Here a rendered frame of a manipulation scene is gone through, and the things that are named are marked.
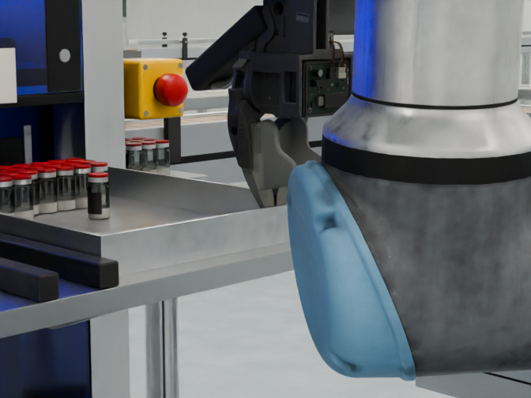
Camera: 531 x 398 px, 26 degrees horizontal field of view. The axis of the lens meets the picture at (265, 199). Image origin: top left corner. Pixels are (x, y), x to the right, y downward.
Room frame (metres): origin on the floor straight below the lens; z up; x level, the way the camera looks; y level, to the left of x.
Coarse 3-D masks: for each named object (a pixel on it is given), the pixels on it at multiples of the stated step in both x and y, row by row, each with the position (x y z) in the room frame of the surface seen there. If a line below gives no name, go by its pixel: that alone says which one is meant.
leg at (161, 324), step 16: (160, 304) 1.61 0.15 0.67; (176, 304) 1.63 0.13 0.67; (144, 320) 1.63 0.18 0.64; (160, 320) 1.61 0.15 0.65; (176, 320) 1.63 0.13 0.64; (160, 336) 1.61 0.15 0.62; (176, 336) 1.63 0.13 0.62; (160, 352) 1.61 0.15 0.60; (176, 352) 1.63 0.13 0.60; (160, 368) 1.61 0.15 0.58; (176, 368) 1.63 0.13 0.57; (160, 384) 1.61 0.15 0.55; (176, 384) 1.63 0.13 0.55
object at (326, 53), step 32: (288, 0) 1.00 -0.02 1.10; (320, 0) 0.99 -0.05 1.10; (288, 32) 1.00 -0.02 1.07; (320, 32) 0.99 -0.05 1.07; (256, 64) 1.00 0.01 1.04; (288, 64) 0.97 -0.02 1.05; (320, 64) 0.99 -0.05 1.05; (352, 64) 1.01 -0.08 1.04; (256, 96) 1.01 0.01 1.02; (288, 96) 0.99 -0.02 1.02; (320, 96) 0.98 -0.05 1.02
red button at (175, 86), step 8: (160, 80) 1.40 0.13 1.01; (168, 80) 1.39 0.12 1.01; (176, 80) 1.39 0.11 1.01; (184, 80) 1.41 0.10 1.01; (160, 88) 1.39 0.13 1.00; (168, 88) 1.39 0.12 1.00; (176, 88) 1.39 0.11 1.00; (184, 88) 1.40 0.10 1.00; (160, 96) 1.39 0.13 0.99; (168, 96) 1.39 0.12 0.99; (176, 96) 1.39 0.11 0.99; (184, 96) 1.40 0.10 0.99; (168, 104) 1.39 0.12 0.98; (176, 104) 1.40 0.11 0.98
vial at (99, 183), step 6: (90, 180) 1.14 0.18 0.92; (96, 180) 1.14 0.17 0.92; (102, 180) 1.14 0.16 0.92; (90, 186) 1.14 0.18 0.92; (96, 186) 1.14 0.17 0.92; (102, 186) 1.14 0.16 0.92; (108, 186) 1.15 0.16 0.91; (90, 192) 1.14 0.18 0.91; (96, 192) 1.14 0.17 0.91; (102, 192) 1.14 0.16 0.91; (108, 192) 1.15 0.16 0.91; (102, 198) 1.14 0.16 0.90; (108, 198) 1.15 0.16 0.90; (102, 204) 1.14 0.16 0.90; (108, 204) 1.15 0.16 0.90; (102, 210) 1.14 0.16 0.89; (108, 210) 1.15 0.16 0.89; (90, 216) 1.14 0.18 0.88; (96, 216) 1.14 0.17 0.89; (102, 216) 1.14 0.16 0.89; (108, 216) 1.15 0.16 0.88
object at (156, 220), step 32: (128, 192) 1.27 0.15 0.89; (160, 192) 1.23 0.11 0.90; (192, 192) 1.20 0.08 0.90; (224, 192) 1.16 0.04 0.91; (0, 224) 0.99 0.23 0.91; (32, 224) 0.95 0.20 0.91; (64, 224) 1.11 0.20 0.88; (96, 224) 1.11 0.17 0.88; (128, 224) 1.11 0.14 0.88; (160, 224) 1.11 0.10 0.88; (192, 224) 0.95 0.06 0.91; (224, 224) 0.98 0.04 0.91; (256, 224) 1.01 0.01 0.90; (128, 256) 0.91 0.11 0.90; (160, 256) 0.93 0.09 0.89; (192, 256) 0.95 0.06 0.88
